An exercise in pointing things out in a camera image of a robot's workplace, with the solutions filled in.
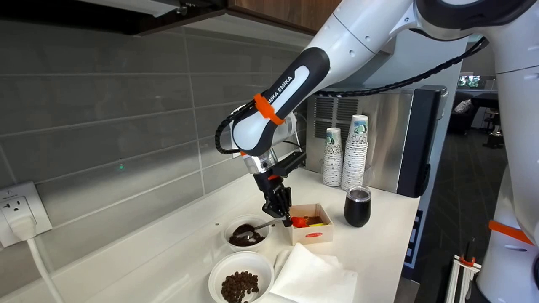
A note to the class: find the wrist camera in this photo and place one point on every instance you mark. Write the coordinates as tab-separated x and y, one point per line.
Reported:
290	162

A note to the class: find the tall stack of paper cups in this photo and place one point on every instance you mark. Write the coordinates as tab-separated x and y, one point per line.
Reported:
354	160

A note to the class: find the red toy piece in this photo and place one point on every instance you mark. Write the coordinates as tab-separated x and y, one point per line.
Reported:
299	222

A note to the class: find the silver spoon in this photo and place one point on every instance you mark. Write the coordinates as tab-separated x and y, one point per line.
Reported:
252	230

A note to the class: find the white bowl with brown balls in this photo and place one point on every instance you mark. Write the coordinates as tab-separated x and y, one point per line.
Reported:
236	265

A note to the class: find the short stack of paper cups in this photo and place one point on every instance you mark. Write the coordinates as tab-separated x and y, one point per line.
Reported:
332	164

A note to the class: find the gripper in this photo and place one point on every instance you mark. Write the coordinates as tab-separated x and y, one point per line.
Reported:
267	182

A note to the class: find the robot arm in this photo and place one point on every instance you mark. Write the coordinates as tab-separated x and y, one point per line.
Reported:
362	38

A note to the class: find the heap of dark grounds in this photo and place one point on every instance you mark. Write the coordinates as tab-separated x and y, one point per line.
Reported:
248	239

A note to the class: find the small wooden box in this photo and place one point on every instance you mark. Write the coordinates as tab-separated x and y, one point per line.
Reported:
311	235

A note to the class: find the stainless steel coffee machine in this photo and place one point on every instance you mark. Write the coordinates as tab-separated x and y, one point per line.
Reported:
391	139

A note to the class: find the heap of brown cereal balls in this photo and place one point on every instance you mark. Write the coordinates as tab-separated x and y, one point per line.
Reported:
239	287

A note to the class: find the white paper napkin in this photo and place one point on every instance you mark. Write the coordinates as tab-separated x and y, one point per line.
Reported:
311	277

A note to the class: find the dark armchair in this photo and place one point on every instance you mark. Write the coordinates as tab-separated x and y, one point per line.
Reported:
461	120

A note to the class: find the yellow toy piece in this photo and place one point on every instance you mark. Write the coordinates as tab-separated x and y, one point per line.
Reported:
316	224

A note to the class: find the white wall socket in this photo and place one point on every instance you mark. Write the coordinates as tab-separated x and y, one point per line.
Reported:
38	198

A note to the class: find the white bowl with dark contents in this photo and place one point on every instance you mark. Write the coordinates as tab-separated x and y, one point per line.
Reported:
236	223

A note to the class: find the black tumbler with lid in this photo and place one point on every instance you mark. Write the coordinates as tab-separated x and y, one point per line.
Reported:
357	210

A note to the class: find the white metal frame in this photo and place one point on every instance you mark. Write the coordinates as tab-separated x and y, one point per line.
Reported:
461	277

